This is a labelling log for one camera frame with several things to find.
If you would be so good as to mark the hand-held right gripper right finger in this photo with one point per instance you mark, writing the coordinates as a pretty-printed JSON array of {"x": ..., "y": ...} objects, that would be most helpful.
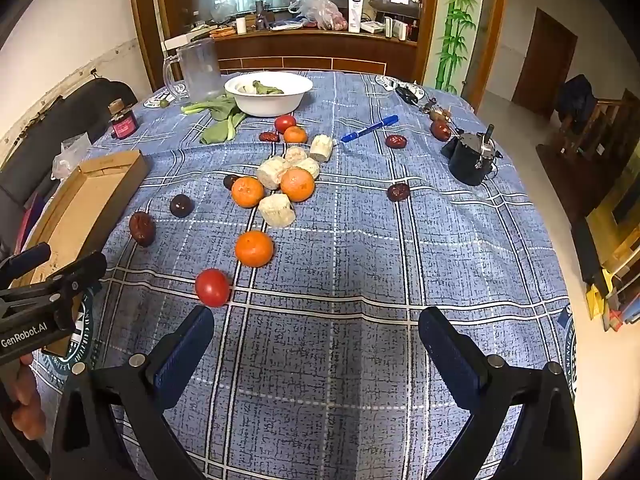
[{"x": 450, "y": 355}]

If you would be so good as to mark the white bowl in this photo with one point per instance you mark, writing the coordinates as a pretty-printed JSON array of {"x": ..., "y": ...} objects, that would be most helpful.
[{"x": 270, "y": 102}]

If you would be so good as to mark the plastic bag with fruit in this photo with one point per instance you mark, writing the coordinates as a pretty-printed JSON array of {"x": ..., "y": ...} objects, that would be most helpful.
[{"x": 317, "y": 10}]

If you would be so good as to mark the bok choy leaf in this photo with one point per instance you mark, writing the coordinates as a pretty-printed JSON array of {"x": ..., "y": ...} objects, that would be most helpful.
[{"x": 217, "y": 131}]

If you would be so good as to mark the clear plastic bag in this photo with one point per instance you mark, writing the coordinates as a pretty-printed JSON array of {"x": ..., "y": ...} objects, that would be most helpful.
[{"x": 70, "y": 155}]

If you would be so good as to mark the black pouch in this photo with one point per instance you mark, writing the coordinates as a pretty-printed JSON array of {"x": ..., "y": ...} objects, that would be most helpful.
[{"x": 467, "y": 160}]

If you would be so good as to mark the white cup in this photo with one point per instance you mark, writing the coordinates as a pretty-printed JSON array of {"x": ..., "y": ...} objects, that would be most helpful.
[{"x": 241, "y": 26}]

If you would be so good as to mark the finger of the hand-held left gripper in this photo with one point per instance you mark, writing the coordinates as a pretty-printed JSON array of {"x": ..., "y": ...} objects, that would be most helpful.
[
  {"x": 82, "y": 270},
  {"x": 30, "y": 257}
]

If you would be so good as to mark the person's left hand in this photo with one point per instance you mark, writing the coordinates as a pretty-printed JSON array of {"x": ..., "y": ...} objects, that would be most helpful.
[{"x": 25, "y": 400}]

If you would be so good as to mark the blue marker pen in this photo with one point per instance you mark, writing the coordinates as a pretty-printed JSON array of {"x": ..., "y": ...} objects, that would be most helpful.
[{"x": 370, "y": 128}]

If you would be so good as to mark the blue plaid tablecloth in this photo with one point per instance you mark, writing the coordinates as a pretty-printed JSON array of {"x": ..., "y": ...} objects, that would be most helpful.
[{"x": 350, "y": 260}]

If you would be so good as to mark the red jujube date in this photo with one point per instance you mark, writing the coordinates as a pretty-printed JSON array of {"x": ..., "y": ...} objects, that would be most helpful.
[
  {"x": 268, "y": 136},
  {"x": 142, "y": 228},
  {"x": 395, "y": 141},
  {"x": 441, "y": 130},
  {"x": 398, "y": 192}
]

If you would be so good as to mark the brown cardboard box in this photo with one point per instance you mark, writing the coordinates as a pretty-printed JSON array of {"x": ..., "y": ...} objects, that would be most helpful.
[{"x": 85, "y": 210}]

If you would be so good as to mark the bok choy stalk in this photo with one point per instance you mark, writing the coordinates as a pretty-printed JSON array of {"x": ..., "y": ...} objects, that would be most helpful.
[{"x": 210, "y": 106}]

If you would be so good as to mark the bunch of keys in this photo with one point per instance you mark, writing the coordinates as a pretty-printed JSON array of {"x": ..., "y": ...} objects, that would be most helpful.
[{"x": 436, "y": 111}]

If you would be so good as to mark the dark jujube date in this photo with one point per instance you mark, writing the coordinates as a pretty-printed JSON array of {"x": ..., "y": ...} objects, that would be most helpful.
[{"x": 230, "y": 181}]

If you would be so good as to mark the small jar pink label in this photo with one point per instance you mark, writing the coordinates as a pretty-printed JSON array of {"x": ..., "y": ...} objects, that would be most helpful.
[{"x": 123, "y": 122}]

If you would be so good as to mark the pink folder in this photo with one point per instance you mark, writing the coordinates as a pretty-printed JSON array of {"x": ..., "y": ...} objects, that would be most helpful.
[{"x": 27, "y": 225}]

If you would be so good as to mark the flat white box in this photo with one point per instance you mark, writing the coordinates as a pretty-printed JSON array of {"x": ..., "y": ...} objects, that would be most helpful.
[{"x": 371, "y": 26}]

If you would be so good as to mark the bamboo wall sticker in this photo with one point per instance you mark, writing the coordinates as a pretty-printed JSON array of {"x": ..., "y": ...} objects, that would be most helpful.
[{"x": 452, "y": 25}]

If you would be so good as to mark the green vegetable leaves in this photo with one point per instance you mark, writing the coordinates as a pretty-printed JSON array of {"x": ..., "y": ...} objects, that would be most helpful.
[{"x": 265, "y": 88}]

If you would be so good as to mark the black sofa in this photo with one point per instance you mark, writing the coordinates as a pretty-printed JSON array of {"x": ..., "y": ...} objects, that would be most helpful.
[{"x": 50, "y": 125}]

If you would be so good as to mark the wooden chair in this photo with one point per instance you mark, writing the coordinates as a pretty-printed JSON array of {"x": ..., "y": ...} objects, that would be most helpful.
[{"x": 605, "y": 130}]

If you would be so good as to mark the red tomato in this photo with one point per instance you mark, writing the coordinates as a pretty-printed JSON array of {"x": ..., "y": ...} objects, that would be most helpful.
[
  {"x": 285, "y": 123},
  {"x": 212, "y": 287}
]

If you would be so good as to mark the yellow tools pile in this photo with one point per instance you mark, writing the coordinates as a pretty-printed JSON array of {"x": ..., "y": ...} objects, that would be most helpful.
[{"x": 612, "y": 270}]

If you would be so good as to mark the orange mandarin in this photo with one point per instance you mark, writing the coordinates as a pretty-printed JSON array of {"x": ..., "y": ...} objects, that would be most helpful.
[
  {"x": 297, "y": 184},
  {"x": 295, "y": 134},
  {"x": 254, "y": 248},
  {"x": 247, "y": 191}
]

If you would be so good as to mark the dark bottle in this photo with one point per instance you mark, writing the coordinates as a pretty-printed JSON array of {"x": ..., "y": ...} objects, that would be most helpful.
[{"x": 261, "y": 15}]

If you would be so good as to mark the dark purple plum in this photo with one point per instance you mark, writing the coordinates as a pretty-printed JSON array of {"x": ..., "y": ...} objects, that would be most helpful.
[{"x": 181, "y": 205}]

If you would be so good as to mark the silver packets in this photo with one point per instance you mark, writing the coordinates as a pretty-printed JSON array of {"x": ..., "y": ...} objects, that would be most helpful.
[{"x": 395, "y": 29}]

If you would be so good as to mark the white lotion tube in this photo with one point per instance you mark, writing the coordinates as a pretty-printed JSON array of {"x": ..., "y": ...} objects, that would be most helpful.
[{"x": 355, "y": 12}]

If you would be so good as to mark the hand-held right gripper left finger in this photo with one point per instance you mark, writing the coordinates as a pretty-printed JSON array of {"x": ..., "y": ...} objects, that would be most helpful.
[{"x": 184, "y": 352}]

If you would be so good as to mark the wooden counter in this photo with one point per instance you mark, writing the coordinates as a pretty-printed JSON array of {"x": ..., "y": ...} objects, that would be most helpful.
[{"x": 310, "y": 47}]

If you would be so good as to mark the black car key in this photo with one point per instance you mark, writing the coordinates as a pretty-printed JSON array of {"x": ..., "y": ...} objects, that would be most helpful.
[{"x": 407, "y": 95}]

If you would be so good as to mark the brown door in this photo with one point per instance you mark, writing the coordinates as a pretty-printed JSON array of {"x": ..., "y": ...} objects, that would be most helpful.
[{"x": 545, "y": 65}]

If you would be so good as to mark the clear plastic pitcher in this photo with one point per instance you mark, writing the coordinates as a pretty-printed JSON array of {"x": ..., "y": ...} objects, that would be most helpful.
[{"x": 197, "y": 70}]

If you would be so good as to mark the dark jacket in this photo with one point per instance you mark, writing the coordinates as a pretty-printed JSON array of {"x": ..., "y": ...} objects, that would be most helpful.
[{"x": 577, "y": 102}]

